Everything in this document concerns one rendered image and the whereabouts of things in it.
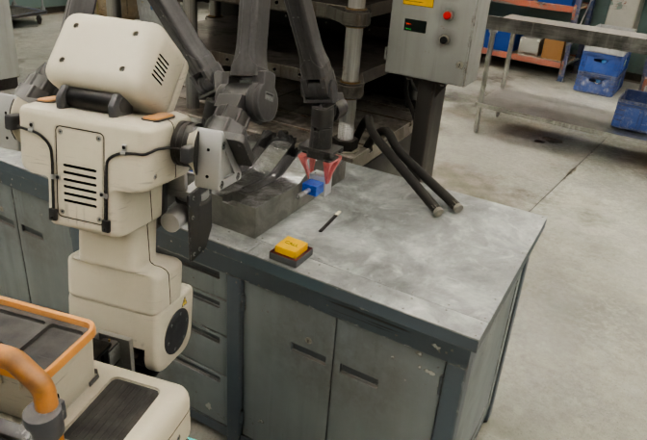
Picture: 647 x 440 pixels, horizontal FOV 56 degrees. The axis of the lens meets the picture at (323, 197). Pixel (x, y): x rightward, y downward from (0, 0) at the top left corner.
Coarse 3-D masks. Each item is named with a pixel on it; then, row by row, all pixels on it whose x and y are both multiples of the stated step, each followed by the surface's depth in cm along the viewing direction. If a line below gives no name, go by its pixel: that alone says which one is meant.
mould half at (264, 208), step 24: (288, 144) 186; (264, 168) 179; (288, 168) 177; (336, 168) 192; (216, 192) 163; (240, 192) 164; (264, 192) 165; (288, 192) 169; (216, 216) 164; (240, 216) 159; (264, 216) 161
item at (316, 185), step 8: (312, 176) 160; (320, 176) 159; (304, 184) 157; (312, 184) 157; (320, 184) 157; (328, 184) 160; (304, 192) 154; (312, 192) 156; (320, 192) 158; (328, 192) 162
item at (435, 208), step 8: (376, 144) 202; (384, 144) 200; (384, 152) 198; (392, 152) 197; (392, 160) 195; (400, 160) 194; (400, 168) 191; (408, 176) 188; (416, 184) 185; (416, 192) 185; (424, 192) 182; (424, 200) 181; (432, 200) 179; (432, 208) 178; (440, 208) 177
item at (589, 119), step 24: (504, 24) 455; (528, 24) 446; (552, 24) 479; (576, 24) 488; (624, 48) 417; (504, 72) 529; (480, 96) 488; (504, 96) 512; (528, 96) 518; (552, 120) 463; (576, 120) 466; (600, 120) 470
